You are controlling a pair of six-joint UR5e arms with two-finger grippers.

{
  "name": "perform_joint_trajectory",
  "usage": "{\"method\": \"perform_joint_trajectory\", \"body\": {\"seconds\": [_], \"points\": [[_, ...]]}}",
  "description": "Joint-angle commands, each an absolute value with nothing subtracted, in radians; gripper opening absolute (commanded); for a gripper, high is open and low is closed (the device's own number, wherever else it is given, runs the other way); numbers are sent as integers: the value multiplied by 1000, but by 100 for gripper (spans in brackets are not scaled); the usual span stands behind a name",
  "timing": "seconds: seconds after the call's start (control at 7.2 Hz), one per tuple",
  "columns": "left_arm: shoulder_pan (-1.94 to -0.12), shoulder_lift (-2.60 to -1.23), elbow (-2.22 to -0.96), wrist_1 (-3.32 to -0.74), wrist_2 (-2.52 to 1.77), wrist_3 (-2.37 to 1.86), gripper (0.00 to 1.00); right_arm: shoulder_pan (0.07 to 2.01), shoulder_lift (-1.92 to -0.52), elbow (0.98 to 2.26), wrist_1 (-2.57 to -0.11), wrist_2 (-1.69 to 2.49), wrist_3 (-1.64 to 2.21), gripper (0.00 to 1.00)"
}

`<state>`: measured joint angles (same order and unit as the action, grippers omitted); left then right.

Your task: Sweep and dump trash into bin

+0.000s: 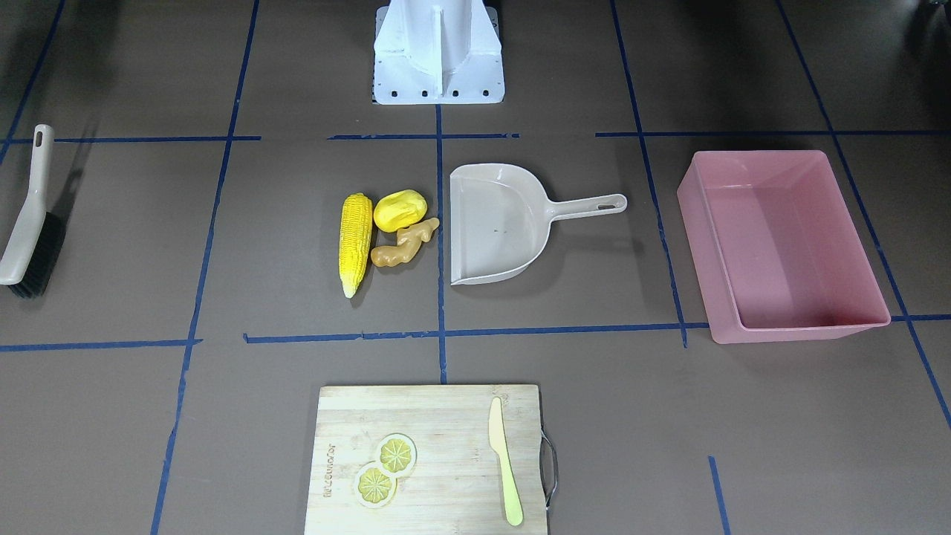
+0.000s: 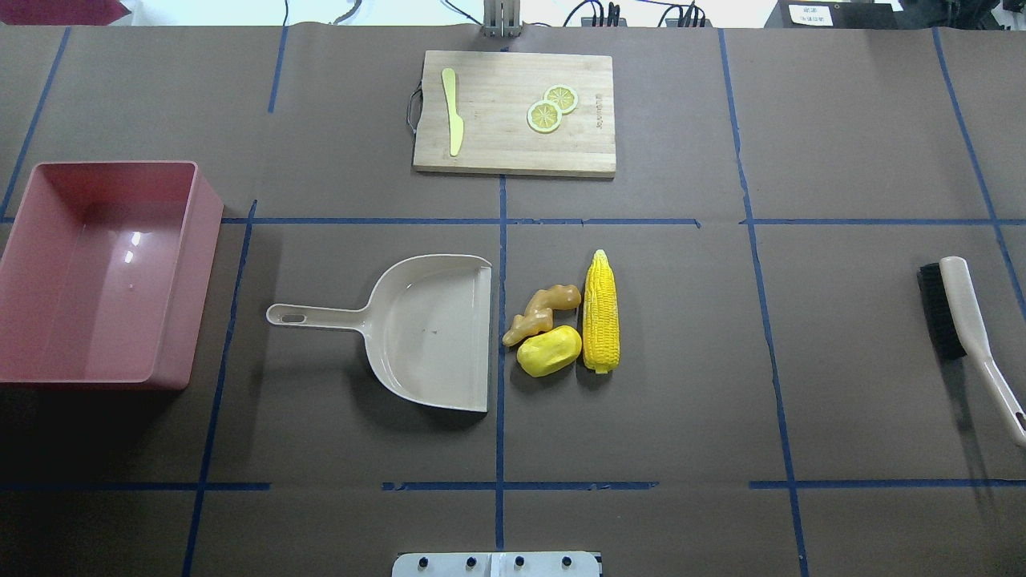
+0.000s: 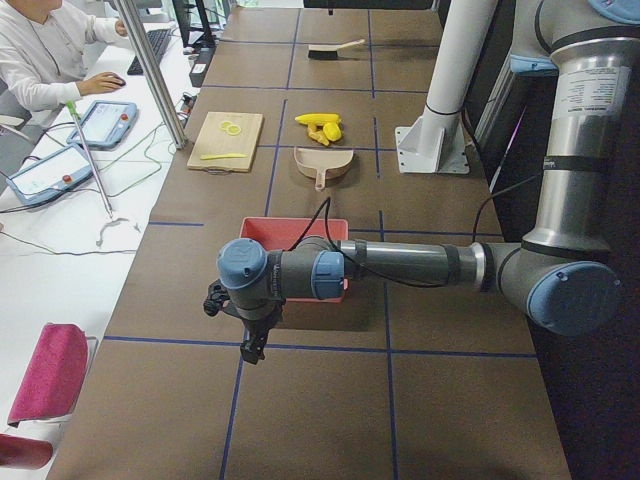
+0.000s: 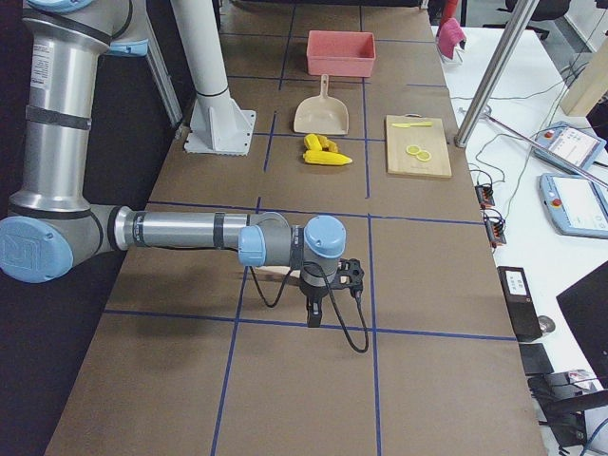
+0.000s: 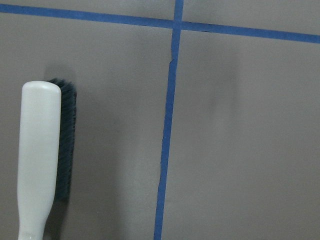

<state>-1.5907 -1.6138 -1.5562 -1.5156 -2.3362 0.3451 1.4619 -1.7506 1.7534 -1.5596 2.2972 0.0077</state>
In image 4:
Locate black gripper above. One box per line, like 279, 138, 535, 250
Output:
299, 261, 333, 328

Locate beige hand brush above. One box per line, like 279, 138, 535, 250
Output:
256, 266, 300, 277

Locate yellow corn cob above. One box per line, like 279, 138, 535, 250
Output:
302, 149, 352, 166

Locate orange ginger toy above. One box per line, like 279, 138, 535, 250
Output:
317, 135, 339, 153

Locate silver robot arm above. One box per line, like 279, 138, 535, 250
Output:
1, 1, 347, 327

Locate pink plastic bin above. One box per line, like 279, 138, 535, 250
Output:
306, 30, 376, 78

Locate lemon slice far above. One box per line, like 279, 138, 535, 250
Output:
406, 144, 421, 156

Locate lemon slice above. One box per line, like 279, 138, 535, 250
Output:
406, 144, 421, 156
416, 150, 432, 162

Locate lemon slice near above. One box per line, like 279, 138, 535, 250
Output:
416, 150, 432, 162

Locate orange black connector two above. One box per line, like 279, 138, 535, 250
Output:
483, 214, 506, 248

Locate orange black connector one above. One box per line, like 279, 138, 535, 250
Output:
475, 183, 495, 209

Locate wooden cutting board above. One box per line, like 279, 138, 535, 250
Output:
385, 115, 452, 179

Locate black power box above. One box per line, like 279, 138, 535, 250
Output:
497, 266, 542, 342

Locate yellow plastic knife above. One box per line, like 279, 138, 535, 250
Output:
390, 121, 433, 128

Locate metal rod tool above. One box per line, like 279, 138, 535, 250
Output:
480, 105, 607, 188

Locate black monitor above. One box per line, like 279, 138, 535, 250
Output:
557, 269, 607, 389

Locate teach pendant near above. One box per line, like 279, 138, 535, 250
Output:
539, 173, 607, 239

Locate teach pendant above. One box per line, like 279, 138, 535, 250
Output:
539, 173, 607, 239
532, 122, 606, 173

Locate teach pendant far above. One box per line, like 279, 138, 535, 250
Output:
532, 122, 606, 173

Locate magenta cloth on stand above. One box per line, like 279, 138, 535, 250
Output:
436, 18, 466, 62

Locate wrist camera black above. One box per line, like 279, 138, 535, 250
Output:
332, 258, 365, 296

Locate white pedestal column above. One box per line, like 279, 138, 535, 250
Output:
171, 0, 257, 156

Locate aluminium frame post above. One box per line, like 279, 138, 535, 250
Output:
454, 0, 539, 148

